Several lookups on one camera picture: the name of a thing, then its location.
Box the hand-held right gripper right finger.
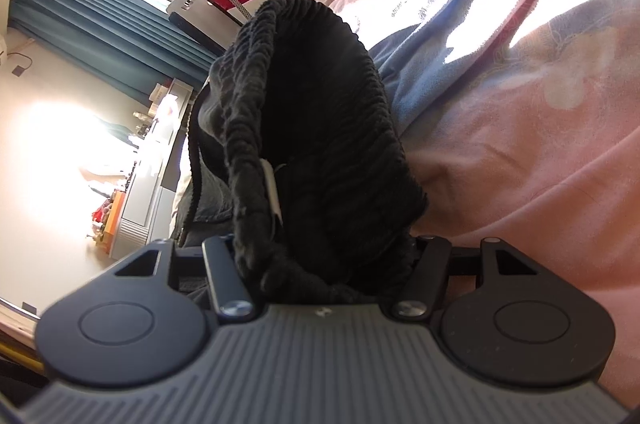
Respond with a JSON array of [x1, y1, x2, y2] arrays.
[[390, 234, 541, 321]]

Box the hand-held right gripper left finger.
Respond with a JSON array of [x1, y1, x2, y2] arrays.
[[114, 235, 257, 321]]

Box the teal curtain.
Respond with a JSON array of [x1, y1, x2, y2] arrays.
[[9, 0, 223, 102]]

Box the orange box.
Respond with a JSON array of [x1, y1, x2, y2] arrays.
[[97, 189, 128, 249]]

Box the white desk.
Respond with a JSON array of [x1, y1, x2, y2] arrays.
[[107, 78, 196, 257]]

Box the pink and blue bed sheet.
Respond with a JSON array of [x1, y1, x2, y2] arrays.
[[282, 0, 640, 405]]

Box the black pants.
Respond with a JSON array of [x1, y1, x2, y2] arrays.
[[172, 0, 432, 305]]

